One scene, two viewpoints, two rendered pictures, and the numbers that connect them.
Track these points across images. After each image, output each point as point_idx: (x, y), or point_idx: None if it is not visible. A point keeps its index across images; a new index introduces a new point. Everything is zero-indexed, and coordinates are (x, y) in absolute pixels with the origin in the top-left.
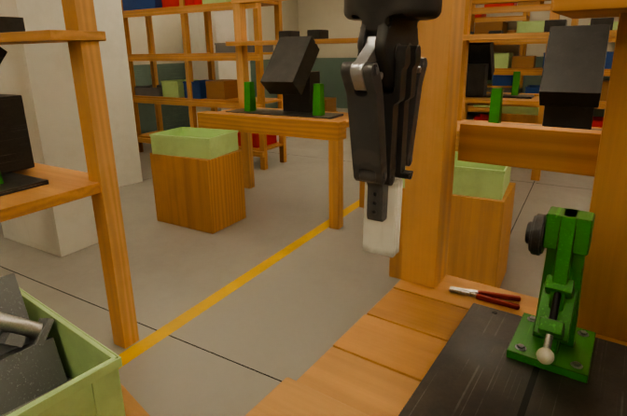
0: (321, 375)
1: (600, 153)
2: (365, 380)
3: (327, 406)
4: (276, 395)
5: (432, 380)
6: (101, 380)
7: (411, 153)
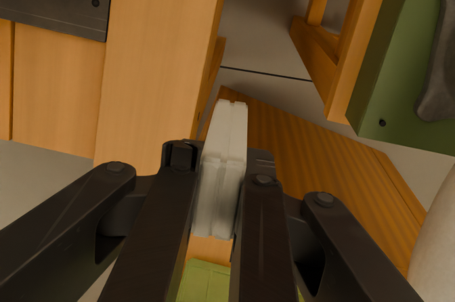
0: (64, 135)
1: None
2: (46, 87)
3: (113, 114)
4: None
5: (13, 9)
6: None
7: (93, 175)
